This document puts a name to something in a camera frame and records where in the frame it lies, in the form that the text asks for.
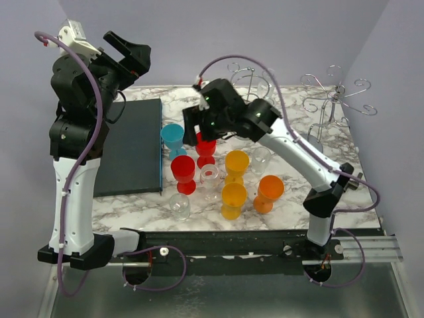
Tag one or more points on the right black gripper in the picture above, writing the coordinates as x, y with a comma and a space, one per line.
192, 116

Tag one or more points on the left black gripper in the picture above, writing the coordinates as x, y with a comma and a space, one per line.
130, 67

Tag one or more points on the blue plastic wine glass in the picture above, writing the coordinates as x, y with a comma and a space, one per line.
172, 135

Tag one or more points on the red plastic wine glass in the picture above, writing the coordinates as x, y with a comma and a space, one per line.
183, 169
205, 150

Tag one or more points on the clear wine glass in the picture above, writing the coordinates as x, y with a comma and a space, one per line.
210, 179

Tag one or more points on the chrome bottle rack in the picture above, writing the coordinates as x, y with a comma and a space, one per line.
245, 79

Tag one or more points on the clear glass bottle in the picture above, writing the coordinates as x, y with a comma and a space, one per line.
260, 160
180, 206
266, 86

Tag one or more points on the yellow-orange wine glass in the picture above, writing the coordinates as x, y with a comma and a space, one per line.
234, 196

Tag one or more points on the dark orange wine glass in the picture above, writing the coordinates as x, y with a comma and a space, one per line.
270, 189

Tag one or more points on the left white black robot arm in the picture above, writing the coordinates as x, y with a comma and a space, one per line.
86, 81

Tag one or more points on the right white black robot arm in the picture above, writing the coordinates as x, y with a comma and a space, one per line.
222, 113

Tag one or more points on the orange standing plastic wine glass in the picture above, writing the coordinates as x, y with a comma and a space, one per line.
236, 164

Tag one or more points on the chrome wine glass rack right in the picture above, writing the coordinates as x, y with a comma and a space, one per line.
327, 104

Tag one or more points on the dark metal crank key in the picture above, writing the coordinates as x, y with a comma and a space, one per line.
353, 184

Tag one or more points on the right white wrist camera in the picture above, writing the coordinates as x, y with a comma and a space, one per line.
197, 86

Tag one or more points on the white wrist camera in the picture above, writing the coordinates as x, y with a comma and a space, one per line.
197, 86
72, 35

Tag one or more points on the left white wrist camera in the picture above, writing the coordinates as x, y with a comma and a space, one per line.
72, 35

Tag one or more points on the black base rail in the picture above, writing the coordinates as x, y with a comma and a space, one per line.
230, 253

